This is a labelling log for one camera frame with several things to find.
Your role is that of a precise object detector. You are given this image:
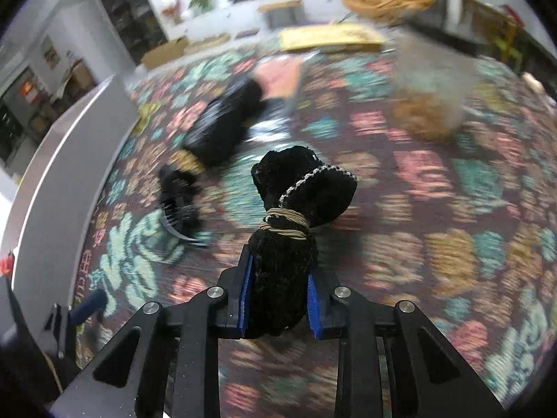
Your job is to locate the wooden hairpin-leg table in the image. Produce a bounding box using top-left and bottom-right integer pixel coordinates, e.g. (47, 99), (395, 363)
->
(258, 0), (304, 29)

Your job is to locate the clear plastic package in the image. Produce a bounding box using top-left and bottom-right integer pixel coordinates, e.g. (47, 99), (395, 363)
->
(254, 57), (306, 111)

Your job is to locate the yellow-green stool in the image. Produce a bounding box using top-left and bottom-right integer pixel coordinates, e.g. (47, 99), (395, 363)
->
(494, 30), (523, 64)

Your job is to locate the white television cabinet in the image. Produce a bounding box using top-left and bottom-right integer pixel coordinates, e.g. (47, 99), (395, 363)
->
(170, 0), (349, 36)

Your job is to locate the black bow hair claw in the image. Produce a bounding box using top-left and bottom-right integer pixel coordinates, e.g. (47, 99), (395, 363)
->
(157, 163), (214, 249)

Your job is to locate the yellow flat box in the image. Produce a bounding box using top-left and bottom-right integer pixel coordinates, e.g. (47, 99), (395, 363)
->
(278, 24), (386, 53)

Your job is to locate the wooden side desk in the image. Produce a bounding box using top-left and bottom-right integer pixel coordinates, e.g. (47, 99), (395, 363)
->
(459, 0), (557, 79)

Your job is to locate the red flower arrangement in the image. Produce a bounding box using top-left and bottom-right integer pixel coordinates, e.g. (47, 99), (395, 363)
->
(163, 0), (186, 24)

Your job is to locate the cardboard box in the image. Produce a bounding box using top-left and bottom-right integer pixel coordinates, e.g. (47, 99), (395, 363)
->
(141, 37), (190, 69)

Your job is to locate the white storage box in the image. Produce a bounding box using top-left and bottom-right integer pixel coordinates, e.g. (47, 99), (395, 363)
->
(0, 74), (141, 314)

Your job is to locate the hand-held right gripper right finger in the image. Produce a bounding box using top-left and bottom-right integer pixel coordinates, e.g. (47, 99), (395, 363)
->
(307, 268), (505, 418)

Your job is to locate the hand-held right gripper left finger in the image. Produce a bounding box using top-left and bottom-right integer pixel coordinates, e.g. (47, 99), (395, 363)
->
(52, 253), (257, 418)

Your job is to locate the black shiny cloth roll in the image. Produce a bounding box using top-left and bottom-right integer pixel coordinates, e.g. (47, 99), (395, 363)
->
(172, 76), (279, 172)

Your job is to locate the colourful patterned blanket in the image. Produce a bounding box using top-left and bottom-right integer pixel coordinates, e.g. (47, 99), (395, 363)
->
(74, 30), (557, 418)

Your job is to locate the dark glass bookshelf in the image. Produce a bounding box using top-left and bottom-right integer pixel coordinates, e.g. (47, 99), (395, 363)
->
(89, 0), (168, 64)

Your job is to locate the black fuzzy cloth bundle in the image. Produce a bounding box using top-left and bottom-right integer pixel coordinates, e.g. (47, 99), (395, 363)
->
(244, 147), (358, 339)

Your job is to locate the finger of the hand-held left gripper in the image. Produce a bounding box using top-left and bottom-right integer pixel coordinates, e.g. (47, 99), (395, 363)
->
(44, 291), (108, 360)

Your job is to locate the orange lounge chair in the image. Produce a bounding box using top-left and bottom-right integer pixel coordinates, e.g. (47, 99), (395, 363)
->
(342, 0), (442, 24)

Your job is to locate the clear jar with black lid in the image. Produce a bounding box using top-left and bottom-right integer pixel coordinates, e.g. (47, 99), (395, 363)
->
(392, 37), (477, 140)

